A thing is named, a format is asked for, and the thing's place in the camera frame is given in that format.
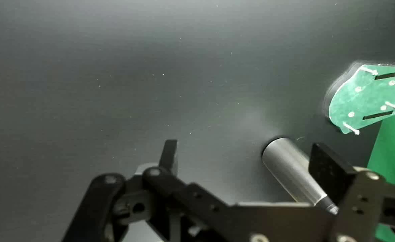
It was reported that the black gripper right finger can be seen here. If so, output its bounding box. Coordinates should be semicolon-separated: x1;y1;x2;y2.
307;141;395;242

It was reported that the green backdrop cloth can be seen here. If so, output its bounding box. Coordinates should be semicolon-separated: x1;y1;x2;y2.
366;32;395;242

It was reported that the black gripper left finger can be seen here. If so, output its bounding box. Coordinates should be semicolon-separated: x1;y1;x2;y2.
61;138;235;242

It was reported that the silver metal flask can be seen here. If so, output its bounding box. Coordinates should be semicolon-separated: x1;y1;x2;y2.
260;137;340;215

